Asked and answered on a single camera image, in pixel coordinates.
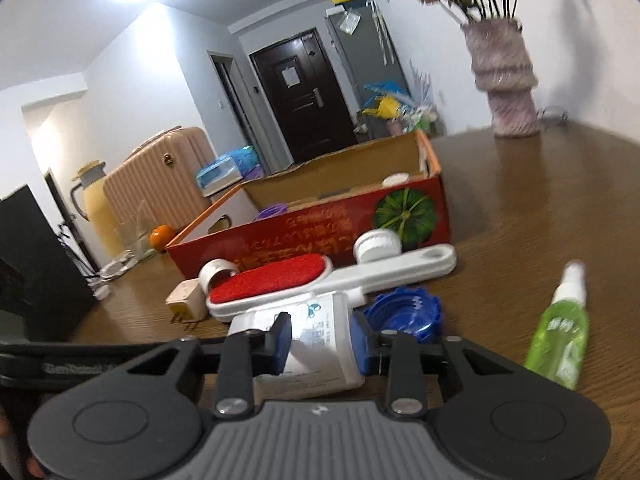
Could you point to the red and white lint brush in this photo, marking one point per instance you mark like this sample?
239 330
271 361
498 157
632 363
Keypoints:
280 280

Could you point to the dark brown entrance door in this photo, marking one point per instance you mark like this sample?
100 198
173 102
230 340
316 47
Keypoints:
300 100

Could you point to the eyeglasses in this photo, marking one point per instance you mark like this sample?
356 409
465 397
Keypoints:
552 114

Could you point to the white tape roll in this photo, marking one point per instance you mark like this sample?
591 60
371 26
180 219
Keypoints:
216 272

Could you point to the white power strip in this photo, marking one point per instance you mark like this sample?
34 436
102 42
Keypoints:
115 275

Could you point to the cluttered storage trolley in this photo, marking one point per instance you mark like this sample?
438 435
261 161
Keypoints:
417 120

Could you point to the white round jar lid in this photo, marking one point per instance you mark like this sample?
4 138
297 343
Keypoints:
376 246

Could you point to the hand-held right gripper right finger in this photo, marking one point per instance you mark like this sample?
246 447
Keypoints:
359 347

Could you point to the pink ribbed suitcase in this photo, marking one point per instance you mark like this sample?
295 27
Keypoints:
160 185

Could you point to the yellow thermos jug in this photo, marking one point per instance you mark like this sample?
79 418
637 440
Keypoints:
95 210

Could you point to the blue plastic packet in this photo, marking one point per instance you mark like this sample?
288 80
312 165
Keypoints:
244 157

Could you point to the yellow watering can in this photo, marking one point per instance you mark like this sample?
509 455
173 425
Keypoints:
382 107

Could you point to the purple plastic item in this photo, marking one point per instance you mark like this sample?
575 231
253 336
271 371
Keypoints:
271 212

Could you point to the green spray bottle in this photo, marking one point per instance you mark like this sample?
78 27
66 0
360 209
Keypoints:
560 340

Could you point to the small white cap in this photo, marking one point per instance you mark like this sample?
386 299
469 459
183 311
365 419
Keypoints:
396 180

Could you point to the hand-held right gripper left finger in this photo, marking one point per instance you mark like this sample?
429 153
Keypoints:
283 347

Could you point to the blue ridged bottle cap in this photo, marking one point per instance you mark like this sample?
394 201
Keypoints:
405 312

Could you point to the grey refrigerator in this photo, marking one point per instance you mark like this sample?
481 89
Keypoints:
365 60

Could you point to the pink textured vase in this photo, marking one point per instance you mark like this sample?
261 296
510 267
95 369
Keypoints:
505 80

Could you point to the orange fruit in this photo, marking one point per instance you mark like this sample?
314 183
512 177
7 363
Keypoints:
161 238

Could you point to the white charger plug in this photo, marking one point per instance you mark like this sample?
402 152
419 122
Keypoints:
184 305

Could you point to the red cardboard box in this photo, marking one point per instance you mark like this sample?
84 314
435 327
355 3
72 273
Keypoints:
310 232

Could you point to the black paper bag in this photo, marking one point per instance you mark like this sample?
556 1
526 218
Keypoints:
35 260

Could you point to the white plastic bottle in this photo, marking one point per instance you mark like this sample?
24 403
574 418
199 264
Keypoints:
320 345

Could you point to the blue tissue pack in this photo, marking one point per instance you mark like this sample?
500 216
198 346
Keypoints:
216 176

